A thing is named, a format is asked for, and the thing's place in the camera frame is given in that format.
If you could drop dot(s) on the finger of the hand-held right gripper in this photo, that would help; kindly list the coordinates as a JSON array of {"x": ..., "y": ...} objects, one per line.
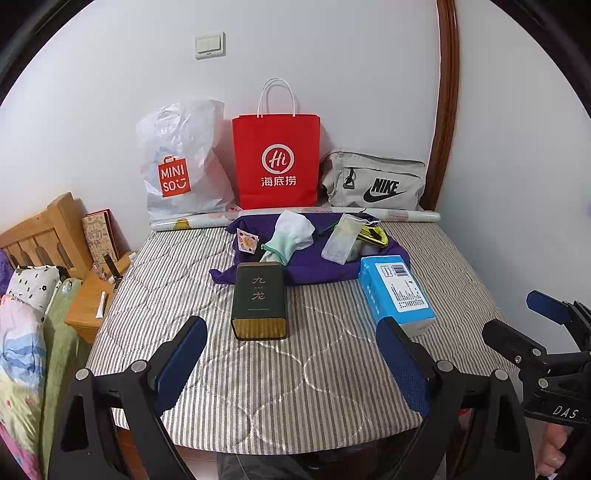
[
  {"x": 512, "y": 341},
  {"x": 549, "y": 308}
]

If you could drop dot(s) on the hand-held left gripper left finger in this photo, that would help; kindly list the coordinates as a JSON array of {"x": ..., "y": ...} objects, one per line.
[{"x": 180, "y": 364}]

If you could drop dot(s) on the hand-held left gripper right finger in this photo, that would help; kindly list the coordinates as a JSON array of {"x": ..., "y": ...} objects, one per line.
[{"x": 401, "y": 369}]

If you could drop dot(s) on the yellow black plastic bag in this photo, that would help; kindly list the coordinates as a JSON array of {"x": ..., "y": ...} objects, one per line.
[{"x": 376, "y": 235}]

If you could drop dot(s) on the orange patterned small packet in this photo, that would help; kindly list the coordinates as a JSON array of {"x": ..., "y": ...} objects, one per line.
[{"x": 248, "y": 241}]

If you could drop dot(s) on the green wet wipes pack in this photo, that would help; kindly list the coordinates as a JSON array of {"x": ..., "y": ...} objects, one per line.
[{"x": 281, "y": 244}]

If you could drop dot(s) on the person's right hand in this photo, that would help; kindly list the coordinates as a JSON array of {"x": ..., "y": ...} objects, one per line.
[{"x": 551, "y": 454}]

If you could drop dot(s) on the blue tissue pack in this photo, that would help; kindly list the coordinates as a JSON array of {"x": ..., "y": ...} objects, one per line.
[{"x": 383, "y": 286}]

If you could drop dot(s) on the white tube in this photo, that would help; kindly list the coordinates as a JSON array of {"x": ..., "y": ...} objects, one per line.
[{"x": 101, "y": 304}]

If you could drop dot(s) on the striped quilted mat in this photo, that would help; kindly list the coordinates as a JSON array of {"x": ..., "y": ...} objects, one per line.
[{"x": 300, "y": 392}]

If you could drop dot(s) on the dark green tin box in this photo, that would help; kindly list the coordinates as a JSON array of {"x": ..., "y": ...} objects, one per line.
[{"x": 258, "y": 295}]

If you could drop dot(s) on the wooden nightstand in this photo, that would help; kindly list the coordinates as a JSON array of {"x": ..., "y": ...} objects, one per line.
[{"x": 85, "y": 309}]

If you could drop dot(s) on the small black item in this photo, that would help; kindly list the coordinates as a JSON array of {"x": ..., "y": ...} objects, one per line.
[{"x": 111, "y": 267}]

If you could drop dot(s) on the green blanket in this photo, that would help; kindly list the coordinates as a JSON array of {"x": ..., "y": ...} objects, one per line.
[{"x": 60, "y": 341}]

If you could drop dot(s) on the person's leg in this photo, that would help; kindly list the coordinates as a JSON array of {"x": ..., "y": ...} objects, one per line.
[{"x": 254, "y": 468}]

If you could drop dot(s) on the purple towel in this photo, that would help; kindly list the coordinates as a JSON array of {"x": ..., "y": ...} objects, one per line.
[{"x": 314, "y": 265}]

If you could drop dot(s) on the patterned book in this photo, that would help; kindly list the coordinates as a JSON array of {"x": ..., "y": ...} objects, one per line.
[{"x": 99, "y": 235}]

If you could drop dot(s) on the rolled paper poster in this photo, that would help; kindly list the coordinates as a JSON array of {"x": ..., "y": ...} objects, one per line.
[{"x": 415, "y": 215}]

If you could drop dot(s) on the colourful printed blanket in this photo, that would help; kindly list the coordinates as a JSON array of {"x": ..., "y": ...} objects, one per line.
[{"x": 18, "y": 369}]

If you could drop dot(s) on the white pillow with black flowers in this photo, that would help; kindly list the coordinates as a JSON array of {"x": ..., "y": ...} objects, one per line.
[{"x": 32, "y": 286}]

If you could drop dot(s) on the wooden headboard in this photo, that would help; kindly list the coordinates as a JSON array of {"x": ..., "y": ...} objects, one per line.
[{"x": 51, "y": 226}]

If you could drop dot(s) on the grey waist bag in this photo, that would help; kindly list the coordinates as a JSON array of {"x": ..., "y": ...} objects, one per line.
[{"x": 406, "y": 173}]

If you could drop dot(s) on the purple plush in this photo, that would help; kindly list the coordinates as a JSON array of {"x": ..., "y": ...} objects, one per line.
[{"x": 3, "y": 272}]

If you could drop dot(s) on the white plastic shopping bag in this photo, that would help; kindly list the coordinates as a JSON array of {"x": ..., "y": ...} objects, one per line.
[{"x": 184, "y": 138}]

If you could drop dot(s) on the red paper bag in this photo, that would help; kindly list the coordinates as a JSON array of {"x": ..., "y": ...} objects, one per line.
[{"x": 277, "y": 134}]

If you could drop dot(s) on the brown wooden door frame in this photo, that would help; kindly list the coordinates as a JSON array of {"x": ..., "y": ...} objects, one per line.
[{"x": 448, "y": 92}]

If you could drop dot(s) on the white light switch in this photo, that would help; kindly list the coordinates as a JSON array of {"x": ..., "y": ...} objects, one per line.
[{"x": 210, "y": 45}]

